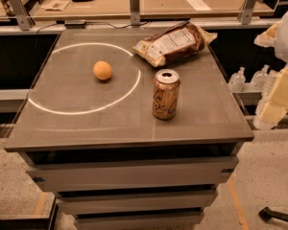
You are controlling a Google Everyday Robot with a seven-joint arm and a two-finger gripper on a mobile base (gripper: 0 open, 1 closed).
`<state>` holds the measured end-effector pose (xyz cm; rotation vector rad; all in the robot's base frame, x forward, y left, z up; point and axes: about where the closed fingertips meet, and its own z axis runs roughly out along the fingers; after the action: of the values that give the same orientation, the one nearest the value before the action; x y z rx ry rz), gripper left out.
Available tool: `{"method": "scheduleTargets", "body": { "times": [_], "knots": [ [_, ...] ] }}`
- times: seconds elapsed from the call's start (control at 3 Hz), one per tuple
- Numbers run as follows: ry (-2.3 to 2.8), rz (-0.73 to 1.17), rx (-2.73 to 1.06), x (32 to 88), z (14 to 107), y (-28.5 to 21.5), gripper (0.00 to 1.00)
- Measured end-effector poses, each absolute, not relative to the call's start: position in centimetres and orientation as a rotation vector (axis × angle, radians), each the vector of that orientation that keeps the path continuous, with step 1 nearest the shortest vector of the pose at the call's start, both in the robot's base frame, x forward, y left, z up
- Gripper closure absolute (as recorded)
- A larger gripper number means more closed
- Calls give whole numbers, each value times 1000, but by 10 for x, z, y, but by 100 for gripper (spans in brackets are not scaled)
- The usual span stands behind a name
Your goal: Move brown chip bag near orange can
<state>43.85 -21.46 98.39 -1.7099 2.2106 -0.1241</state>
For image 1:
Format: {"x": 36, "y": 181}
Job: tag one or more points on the clear sanitizer bottle right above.
{"x": 259, "y": 77}

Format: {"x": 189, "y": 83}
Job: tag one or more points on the clear sanitizer bottle left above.
{"x": 237, "y": 80}

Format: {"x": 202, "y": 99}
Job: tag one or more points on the metal bracket left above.
{"x": 24, "y": 20}

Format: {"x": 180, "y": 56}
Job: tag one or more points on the white paper sheet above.
{"x": 199, "y": 5}

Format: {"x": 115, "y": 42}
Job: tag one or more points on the orange soda can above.
{"x": 166, "y": 92}

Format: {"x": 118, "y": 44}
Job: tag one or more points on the grey drawer cabinet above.
{"x": 97, "y": 146}

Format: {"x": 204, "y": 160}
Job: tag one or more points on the orange fruit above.
{"x": 102, "y": 70}

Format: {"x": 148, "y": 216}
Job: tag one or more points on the clear sanitizer bottle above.
{"x": 237, "y": 80}
{"x": 259, "y": 77}

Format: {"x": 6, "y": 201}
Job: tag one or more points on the metal bracket middle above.
{"x": 135, "y": 12}

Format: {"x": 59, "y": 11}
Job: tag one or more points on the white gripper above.
{"x": 273, "y": 108}

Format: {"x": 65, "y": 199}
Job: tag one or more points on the brown chip bag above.
{"x": 173, "y": 44}

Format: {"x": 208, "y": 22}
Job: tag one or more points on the black chair base leg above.
{"x": 267, "y": 214}

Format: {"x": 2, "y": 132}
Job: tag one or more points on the small paper card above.
{"x": 56, "y": 5}

